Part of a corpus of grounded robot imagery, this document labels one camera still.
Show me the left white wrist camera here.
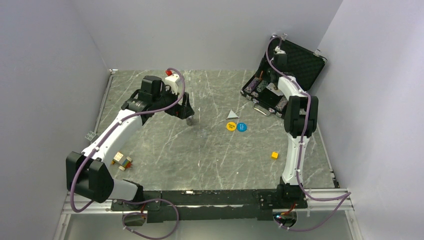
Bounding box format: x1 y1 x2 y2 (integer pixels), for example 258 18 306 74
164 70 183 94

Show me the green purple chip row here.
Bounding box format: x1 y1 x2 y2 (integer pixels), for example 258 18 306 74
275 97 288 112

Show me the yellow round button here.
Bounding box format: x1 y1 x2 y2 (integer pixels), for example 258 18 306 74
226 121 237 132

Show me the black aluminium poker case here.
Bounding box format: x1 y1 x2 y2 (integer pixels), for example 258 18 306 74
240 34 328 118

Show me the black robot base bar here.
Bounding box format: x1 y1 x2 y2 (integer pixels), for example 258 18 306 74
110 187 308 223

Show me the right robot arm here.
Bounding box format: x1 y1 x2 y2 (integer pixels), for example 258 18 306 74
265 53 318 188

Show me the purple orange chip row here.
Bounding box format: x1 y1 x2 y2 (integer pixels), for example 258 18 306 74
243 71 264 98

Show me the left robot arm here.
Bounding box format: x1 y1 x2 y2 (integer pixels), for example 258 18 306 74
65 69 194 210

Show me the yellow cube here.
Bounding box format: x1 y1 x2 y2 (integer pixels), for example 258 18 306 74
271 151 279 160

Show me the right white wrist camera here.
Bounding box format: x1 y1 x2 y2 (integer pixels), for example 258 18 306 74
274 45 286 55

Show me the white triangle dealer piece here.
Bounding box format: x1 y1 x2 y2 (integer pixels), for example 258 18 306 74
226 110 240 120

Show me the blue round button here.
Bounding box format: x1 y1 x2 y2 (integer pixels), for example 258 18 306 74
236 122 248 132

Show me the grey lego brick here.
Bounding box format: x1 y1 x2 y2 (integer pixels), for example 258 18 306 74
85 131 97 141

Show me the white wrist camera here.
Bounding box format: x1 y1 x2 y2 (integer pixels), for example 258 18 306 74
164 70 183 94
274 45 286 55

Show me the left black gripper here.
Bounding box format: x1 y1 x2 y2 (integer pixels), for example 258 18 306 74
153 84 195 120

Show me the colourful wooden toy block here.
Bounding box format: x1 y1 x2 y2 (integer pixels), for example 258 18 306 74
111 151 133 171

